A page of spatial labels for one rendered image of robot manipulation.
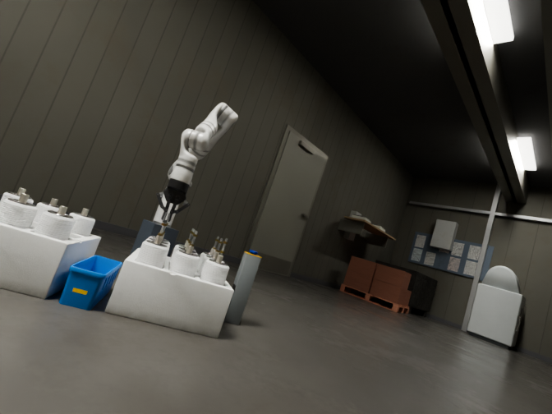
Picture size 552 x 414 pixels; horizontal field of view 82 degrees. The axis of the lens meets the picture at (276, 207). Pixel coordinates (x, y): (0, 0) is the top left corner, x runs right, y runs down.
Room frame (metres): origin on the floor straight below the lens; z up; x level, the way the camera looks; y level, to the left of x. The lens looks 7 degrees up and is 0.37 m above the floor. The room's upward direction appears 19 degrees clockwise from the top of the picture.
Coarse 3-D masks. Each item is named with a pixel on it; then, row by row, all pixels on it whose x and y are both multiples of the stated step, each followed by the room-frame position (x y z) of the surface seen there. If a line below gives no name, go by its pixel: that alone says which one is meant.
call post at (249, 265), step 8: (248, 256) 1.44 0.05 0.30; (256, 256) 1.45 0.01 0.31; (240, 264) 1.49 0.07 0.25; (248, 264) 1.44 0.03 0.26; (256, 264) 1.45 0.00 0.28; (240, 272) 1.45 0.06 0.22; (248, 272) 1.45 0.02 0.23; (256, 272) 1.46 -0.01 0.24; (240, 280) 1.44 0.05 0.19; (248, 280) 1.45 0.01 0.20; (232, 288) 1.48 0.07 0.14; (240, 288) 1.44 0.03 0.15; (248, 288) 1.45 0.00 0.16; (232, 296) 1.44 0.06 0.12; (240, 296) 1.45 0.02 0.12; (248, 296) 1.46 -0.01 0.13; (232, 304) 1.44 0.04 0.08; (240, 304) 1.45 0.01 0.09; (232, 312) 1.44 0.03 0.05; (240, 312) 1.45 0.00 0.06; (224, 320) 1.44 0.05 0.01; (232, 320) 1.45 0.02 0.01; (240, 320) 1.46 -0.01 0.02
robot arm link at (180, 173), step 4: (176, 168) 1.15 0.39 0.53; (180, 168) 1.14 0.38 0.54; (184, 168) 1.15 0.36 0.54; (172, 172) 1.15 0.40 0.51; (176, 172) 1.14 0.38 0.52; (180, 172) 1.14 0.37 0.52; (184, 172) 1.15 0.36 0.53; (188, 172) 1.15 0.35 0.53; (192, 172) 1.17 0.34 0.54; (172, 176) 1.15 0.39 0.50; (176, 176) 1.14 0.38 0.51; (180, 176) 1.14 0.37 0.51; (184, 176) 1.15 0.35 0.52; (188, 176) 1.16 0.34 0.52; (192, 176) 1.18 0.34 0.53; (180, 180) 1.14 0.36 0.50; (184, 180) 1.15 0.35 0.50; (188, 180) 1.16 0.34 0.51; (188, 184) 1.17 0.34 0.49
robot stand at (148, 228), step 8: (144, 224) 1.64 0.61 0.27; (152, 224) 1.58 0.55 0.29; (144, 232) 1.62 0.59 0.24; (152, 232) 1.57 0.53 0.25; (168, 232) 1.63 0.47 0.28; (176, 232) 1.66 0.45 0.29; (136, 240) 1.65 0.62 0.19; (144, 240) 1.60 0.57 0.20; (168, 240) 1.64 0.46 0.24; (136, 248) 1.63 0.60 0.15; (168, 256) 1.66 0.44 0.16
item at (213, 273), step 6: (210, 264) 1.20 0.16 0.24; (216, 264) 1.20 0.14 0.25; (204, 270) 1.22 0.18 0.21; (210, 270) 1.20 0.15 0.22; (216, 270) 1.20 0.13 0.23; (222, 270) 1.21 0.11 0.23; (228, 270) 1.25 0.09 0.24; (204, 276) 1.21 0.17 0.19; (210, 276) 1.20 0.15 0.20; (216, 276) 1.20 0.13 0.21; (222, 276) 1.21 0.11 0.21; (210, 282) 1.20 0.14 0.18; (216, 282) 1.20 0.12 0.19; (222, 282) 1.22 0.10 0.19
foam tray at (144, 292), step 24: (144, 264) 1.10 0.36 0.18; (168, 264) 1.28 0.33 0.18; (120, 288) 1.09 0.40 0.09; (144, 288) 1.11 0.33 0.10; (168, 288) 1.13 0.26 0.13; (192, 288) 1.15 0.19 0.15; (216, 288) 1.18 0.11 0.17; (120, 312) 1.10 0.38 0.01; (144, 312) 1.12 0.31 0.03; (168, 312) 1.14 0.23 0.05; (192, 312) 1.16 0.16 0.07; (216, 312) 1.18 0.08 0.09; (216, 336) 1.19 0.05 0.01
